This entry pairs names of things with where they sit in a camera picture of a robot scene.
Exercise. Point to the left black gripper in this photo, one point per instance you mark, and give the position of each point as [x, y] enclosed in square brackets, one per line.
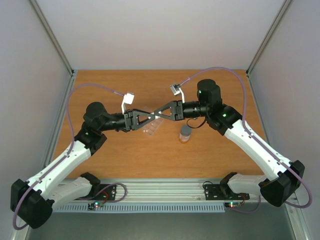
[131, 117]

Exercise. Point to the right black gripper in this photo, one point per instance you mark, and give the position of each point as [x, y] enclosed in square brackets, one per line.
[176, 114]

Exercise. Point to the clear plastic pill organizer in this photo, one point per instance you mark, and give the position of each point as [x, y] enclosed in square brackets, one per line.
[153, 126]

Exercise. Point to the orange pill bottle grey cap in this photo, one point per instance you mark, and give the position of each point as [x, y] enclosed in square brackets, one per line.
[185, 133]

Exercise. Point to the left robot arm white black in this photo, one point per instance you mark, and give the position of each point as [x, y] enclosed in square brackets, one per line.
[84, 145]

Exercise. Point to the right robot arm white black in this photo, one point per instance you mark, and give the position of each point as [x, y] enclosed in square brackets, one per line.
[281, 176]

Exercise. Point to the left small circuit board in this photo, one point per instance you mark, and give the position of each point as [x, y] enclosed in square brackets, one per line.
[95, 205]

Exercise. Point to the small circuit board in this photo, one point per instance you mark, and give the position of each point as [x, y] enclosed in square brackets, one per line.
[95, 205]
[233, 204]

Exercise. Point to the right small circuit board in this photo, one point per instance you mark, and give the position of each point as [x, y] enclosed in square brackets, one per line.
[233, 204]

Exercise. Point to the aluminium front frame rail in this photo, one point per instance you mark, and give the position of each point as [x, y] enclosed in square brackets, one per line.
[134, 190]

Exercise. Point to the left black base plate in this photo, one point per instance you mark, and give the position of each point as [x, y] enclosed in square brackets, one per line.
[106, 193]

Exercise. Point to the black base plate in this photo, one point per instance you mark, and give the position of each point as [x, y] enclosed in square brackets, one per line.
[106, 193]
[214, 192]

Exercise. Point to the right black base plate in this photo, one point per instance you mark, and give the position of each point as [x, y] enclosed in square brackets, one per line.
[214, 192]

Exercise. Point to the grey slotted cable duct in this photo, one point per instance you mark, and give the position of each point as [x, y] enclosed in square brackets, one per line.
[133, 208]

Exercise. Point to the left aluminium corner post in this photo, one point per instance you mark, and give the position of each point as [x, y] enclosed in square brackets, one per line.
[44, 22]

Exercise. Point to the aluminium corner post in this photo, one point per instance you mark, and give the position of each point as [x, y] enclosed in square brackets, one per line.
[269, 34]
[44, 22]

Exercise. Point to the right aluminium corner post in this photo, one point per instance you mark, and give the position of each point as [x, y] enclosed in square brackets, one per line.
[269, 34]

